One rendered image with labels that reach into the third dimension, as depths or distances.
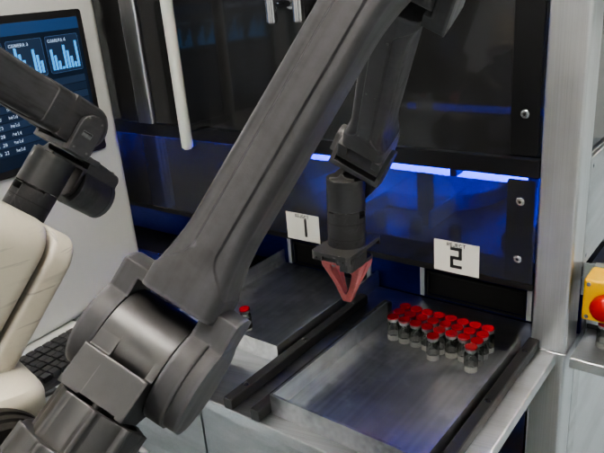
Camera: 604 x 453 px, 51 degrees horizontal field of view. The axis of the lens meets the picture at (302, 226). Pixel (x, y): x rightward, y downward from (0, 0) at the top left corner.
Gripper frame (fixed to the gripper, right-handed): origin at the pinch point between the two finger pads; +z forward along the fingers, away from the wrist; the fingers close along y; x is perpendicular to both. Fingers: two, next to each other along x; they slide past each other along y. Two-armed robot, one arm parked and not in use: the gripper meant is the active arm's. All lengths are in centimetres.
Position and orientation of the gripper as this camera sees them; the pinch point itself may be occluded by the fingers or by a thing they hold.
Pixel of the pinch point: (347, 296)
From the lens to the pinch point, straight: 100.5
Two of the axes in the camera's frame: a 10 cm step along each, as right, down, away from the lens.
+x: -8.4, -1.6, 5.2
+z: 0.4, 9.3, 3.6
